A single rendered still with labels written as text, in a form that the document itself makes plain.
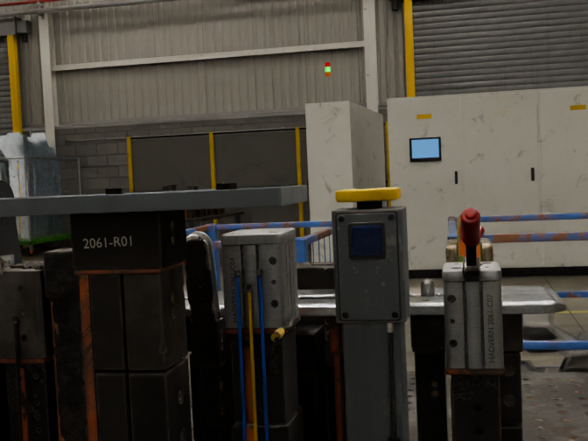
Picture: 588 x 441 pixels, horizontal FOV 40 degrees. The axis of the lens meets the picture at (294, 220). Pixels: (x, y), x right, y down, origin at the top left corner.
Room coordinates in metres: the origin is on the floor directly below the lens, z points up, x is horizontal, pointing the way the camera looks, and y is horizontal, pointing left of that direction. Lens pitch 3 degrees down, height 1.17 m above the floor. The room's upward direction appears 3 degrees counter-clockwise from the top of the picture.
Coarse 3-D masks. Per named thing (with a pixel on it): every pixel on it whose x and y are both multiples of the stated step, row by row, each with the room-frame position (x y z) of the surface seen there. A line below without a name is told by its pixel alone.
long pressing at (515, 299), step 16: (416, 288) 1.21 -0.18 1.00; (512, 288) 1.17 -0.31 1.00; (528, 288) 1.16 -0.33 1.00; (544, 288) 1.15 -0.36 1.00; (304, 304) 1.08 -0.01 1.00; (320, 304) 1.08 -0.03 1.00; (416, 304) 1.05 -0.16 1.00; (432, 304) 1.05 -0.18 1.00; (512, 304) 1.03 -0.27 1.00; (528, 304) 1.02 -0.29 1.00; (544, 304) 1.02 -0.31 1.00; (560, 304) 1.03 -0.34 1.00
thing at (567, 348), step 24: (456, 216) 3.97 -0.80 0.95; (480, 216) 3.97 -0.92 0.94; (504, 216) 3.94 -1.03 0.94; (528, 216) 3.92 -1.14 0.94; (552, 216) 3.90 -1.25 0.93; (576, 216) 3.88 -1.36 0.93; (504, 240) 2.82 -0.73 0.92; (528, 240) 2.80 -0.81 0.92; (552, 240) 2.79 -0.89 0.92; (576, 240) 2.77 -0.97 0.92; (528, 336) 3.13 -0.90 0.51; (552, 336) 3.10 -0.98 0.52; (528, 360) 3.66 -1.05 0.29; (576, 360) 3.13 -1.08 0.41
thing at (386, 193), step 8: (336, 192) 0.80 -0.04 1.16; (344, 192) 0.79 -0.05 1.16; (352, 192) 0.79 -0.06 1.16; (360, 192) 0.79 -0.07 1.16; (368, 192) 0.79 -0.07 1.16; (376, 192) 0.79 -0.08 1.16; (384, 192) 0.79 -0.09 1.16; (392, 192) 0.78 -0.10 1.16; (400, 192) 0.83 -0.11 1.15; (336, 200) 0.80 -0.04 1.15; (344, 200) 0.79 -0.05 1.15; (352, 200) 0.79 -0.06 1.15; (360, 200) 0.79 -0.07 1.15; (368, 200) 0.79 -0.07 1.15; (376, 200) 0.79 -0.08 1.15; (384, 200) 0.79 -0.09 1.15; (360, 208) 0.81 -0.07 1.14; (368, 208) 0.81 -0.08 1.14
